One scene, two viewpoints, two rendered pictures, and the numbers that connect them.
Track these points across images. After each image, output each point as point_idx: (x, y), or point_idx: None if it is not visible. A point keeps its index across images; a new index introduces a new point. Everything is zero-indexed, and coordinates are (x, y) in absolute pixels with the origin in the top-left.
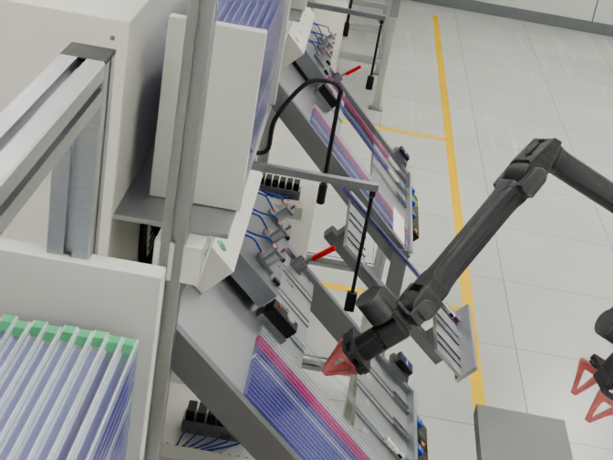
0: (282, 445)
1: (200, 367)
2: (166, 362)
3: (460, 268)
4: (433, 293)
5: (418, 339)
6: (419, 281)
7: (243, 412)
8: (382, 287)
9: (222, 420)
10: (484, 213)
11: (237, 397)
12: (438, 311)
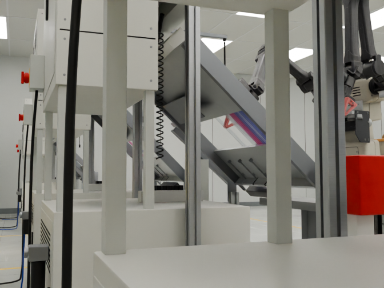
0: (254, 96)
1: (209, 55)
2: (198, 43)
3: (263, 78)
4: (260, 83)
5: (223, 176)
6: (250, 83)
7: (232, 79)
8: (242, 78)
9: (223, 86)
10: (262, 60)
11: (229, 70)
12: None
